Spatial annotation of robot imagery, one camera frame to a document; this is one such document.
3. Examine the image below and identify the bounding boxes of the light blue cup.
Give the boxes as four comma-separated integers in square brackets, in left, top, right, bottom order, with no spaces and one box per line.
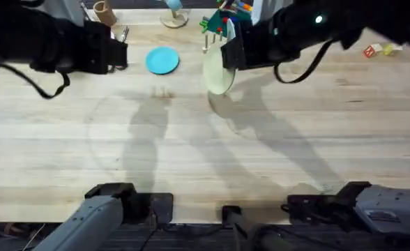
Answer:
[165,0,184,12]

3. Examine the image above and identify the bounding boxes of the white plate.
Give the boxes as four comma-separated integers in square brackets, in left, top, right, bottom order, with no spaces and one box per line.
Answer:
[225,18,237,43]

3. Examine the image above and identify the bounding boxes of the green board with toy blocks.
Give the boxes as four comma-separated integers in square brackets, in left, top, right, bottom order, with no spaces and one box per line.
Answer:
[199,0,255,36]

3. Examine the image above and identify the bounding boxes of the pale green plate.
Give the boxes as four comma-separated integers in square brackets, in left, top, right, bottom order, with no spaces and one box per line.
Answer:
[202,44,238,96]

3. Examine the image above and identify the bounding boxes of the black rail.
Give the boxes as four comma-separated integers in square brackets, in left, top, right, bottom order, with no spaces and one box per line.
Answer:
[0,221,410,251]

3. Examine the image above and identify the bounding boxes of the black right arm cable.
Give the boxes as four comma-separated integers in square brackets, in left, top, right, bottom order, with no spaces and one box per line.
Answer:
[273,39,335,85]

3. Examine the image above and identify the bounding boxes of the yellow toy block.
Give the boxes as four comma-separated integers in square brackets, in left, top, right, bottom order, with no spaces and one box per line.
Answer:
[381,42,404,56]

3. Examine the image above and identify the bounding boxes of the black stand post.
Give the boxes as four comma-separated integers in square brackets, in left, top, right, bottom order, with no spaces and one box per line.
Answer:
[220,204,298,251]

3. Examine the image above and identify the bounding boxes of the blue plate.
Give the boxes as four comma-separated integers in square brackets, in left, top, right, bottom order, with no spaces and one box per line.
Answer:
[145,46,181,76]

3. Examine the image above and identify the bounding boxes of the red and white toy block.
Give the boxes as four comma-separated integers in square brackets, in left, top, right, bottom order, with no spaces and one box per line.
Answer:
[363,43,384,59]

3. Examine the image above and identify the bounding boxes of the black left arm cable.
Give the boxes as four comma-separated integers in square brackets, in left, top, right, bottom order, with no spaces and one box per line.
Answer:
[0,63,71,100]

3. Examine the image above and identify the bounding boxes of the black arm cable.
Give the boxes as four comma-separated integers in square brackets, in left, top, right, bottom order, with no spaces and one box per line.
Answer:
[273,39,335,85]
[0,63,71,100]

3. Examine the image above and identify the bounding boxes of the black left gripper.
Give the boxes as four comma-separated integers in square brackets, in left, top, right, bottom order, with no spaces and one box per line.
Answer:
[82,20,129,75]

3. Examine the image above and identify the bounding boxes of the small wooden peg rack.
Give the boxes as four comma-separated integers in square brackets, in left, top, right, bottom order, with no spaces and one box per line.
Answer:
[201,30,227,55]

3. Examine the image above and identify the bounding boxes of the brown cardboard cup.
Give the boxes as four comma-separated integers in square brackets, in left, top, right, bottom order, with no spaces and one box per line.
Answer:
[92,0,119,28]

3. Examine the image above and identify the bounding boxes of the wooden cup stand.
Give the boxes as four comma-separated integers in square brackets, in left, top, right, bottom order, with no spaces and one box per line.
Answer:
[160,7,190,29]

